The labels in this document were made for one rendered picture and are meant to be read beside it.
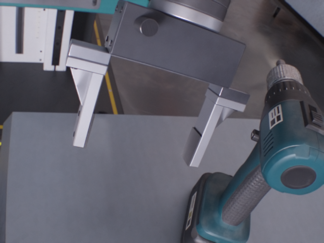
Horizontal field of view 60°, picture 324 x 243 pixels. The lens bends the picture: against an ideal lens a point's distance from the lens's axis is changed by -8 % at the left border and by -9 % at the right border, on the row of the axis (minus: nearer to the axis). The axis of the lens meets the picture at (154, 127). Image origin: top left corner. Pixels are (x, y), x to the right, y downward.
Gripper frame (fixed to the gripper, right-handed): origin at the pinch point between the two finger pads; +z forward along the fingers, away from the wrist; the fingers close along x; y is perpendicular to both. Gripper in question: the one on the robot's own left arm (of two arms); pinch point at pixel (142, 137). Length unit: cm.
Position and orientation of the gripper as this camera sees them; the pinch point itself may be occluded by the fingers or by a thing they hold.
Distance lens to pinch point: 33.7
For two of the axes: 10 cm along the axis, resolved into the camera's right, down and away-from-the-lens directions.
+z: -3.2, 8.9, 3.3
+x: 9.1, 1.9, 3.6
